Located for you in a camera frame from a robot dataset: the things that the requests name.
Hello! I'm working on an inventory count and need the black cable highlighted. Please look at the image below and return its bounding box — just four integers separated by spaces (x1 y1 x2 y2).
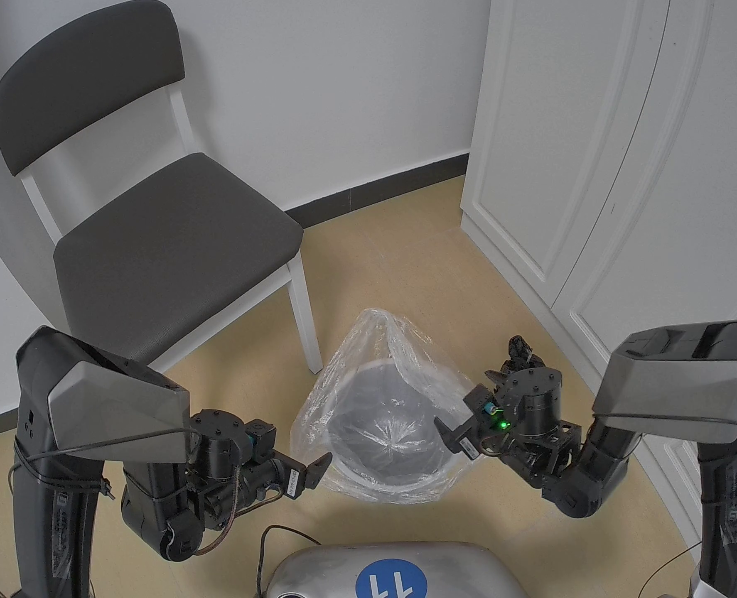
643 539 706 598
255 525 322 593

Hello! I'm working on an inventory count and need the white trash bin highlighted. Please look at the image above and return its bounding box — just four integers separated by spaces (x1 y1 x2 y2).
328 359 469 490

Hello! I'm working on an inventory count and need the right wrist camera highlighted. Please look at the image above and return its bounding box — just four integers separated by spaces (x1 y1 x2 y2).
464 382 501 427

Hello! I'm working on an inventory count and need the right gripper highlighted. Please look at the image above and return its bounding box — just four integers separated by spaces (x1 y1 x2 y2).
433 368 519 461

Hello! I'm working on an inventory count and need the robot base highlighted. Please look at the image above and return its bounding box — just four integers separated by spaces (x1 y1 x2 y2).
269 542 531 598

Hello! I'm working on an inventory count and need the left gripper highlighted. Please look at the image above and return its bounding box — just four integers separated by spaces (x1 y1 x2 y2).
243 457 312 503

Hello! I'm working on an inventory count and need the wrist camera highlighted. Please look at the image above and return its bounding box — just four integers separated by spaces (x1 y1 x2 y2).
244 419 280 461
464 382 501 427

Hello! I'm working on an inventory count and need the black plastic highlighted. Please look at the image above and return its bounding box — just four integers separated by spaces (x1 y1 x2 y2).
498 334 540 375

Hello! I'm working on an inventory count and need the clear plastic bag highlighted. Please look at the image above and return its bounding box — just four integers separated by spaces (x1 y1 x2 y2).
289 308 491 504

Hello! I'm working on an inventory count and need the grey padded white chair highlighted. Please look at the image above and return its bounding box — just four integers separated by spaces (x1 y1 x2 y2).
0 0 323 377

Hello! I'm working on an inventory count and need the white wardrobe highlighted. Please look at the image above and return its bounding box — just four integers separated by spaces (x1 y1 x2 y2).
460 0 737 584

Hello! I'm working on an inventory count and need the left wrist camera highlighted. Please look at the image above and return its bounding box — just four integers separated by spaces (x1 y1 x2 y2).
244 419 280 461

